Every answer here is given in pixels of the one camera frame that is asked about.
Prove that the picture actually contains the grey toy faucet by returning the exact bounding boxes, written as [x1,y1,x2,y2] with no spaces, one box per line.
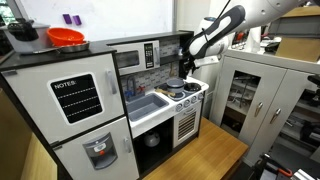
[124,76,147,102]

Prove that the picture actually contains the grey sink basin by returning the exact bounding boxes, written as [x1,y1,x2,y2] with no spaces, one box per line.
[125,92,171,123]

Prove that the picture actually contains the black burner grate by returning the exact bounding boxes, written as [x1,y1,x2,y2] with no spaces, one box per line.
[183,82,203,93]

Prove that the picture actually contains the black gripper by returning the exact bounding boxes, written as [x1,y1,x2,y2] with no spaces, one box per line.
[187,54,200,72]

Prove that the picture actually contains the metal cabinet door handle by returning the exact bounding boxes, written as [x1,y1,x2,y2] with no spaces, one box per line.
[253,101,265,118]
[268,107,283,125]

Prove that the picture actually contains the white storage cabinet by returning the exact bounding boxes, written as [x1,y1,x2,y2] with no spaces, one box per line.
[209,49,320,168]

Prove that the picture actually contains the wooden spoon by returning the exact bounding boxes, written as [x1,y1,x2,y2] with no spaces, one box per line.
[154,87,176,99]

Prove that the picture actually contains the silver toy kettle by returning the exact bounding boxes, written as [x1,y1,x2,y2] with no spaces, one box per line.
[143,130,161,149]

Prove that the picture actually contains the toy microwave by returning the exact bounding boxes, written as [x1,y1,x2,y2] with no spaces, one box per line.
[111,39,162,77]

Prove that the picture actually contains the metal pan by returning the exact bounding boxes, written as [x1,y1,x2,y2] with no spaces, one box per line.
[32,40,91,55]

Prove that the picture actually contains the black appliance on grey box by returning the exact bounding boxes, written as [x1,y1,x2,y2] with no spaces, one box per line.
[7,18,40,42]

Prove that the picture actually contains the grey toy pot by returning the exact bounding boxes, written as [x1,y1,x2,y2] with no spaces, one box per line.
[166,77,186,95]

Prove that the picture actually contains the white fridge door with dispenser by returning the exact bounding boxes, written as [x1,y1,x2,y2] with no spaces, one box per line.
[53,116,141,180]

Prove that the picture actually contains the grey box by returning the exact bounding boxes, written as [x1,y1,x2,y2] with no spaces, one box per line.
[1,22,52,55]

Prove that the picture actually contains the brown cardboard box on cabinet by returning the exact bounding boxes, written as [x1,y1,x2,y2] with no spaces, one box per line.
[274,5,320,63]

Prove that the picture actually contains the black white toy kitchen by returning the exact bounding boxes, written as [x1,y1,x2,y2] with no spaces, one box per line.
[0,29,211,180]

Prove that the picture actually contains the purple magnet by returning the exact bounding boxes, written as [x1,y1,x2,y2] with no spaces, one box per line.
[62,13,73,25]
[72,14,83,27]

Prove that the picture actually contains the whiteboard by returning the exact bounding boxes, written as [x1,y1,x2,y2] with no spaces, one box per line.
[19,0,176,43]

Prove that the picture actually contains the orange colander bowl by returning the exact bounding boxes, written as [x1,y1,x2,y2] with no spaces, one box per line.
[46,27,86,48]

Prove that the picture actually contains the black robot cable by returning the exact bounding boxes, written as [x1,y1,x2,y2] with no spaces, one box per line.
[199,0,232,44]

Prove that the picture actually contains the white paper towel roll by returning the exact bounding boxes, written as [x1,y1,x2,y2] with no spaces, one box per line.
[247,26,263,54]

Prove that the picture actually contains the hanging wooden spatula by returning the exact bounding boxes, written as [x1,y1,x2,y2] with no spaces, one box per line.
[168,62,175,79]

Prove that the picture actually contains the white toy oven door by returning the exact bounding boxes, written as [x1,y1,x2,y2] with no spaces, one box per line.
[172,101,203,149]

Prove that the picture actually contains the white fridge door with chalkboard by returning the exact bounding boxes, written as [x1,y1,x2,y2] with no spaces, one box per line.
[3,53,125,145]

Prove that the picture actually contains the black red tool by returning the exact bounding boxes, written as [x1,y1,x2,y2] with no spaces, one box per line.
[252,153,294,180]

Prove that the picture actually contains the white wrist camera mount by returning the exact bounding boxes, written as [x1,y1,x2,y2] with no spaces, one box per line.
[194,55,221,69]

